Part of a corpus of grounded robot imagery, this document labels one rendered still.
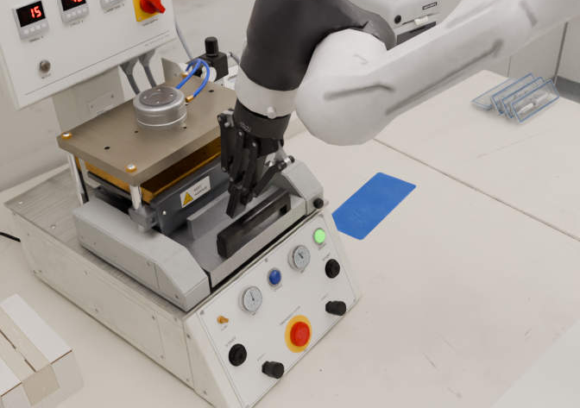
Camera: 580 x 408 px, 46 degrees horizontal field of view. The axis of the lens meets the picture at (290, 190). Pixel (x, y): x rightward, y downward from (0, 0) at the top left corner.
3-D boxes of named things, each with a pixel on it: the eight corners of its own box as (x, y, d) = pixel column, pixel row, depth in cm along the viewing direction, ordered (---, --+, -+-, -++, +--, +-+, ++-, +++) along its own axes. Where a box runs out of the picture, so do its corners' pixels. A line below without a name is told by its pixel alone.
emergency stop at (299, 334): (292, 350, 112) (283, 330, 111) (307, 335, 115) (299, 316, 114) (299, 352, 111) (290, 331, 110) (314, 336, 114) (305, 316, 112)
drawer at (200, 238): (89, 217, 117) (79, 180, 112) (183, 160, 130) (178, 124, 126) (213, 291, 101) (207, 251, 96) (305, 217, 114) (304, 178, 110)
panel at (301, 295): (244, 412, 105) (195, 311, 99) (357, 300, 123) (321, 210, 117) (253, 416, 103) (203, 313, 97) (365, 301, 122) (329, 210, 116)
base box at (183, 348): (32, 277, 132) (8, 206, 122) (175, 185, 155) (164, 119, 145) (236, 423, 104) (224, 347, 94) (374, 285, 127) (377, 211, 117)
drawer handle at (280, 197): (217, 254, 102) (214, 233, 100) (281, 205, 111) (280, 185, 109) (227, 260, 101) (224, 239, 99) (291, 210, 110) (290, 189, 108)
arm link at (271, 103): (278, 99, 81) (268, 132, 85) (340, 61, 89) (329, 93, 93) (204, 42, 85) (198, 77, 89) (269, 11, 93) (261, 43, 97)
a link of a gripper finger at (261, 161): (269, 125, 95) (277, 131, 94) (255, 179, 103) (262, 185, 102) (249, 137, 92) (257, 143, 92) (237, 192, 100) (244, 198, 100)
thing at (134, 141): (46, 172, 113) (25, 102, 105) (183, 98, 132) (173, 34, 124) (143, 227, 100) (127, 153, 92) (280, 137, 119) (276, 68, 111)
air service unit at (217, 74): (176, 124, 133) (165, 53, 124) (227, 95, 142) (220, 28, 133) (194, 132, 130) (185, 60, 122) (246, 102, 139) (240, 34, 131)
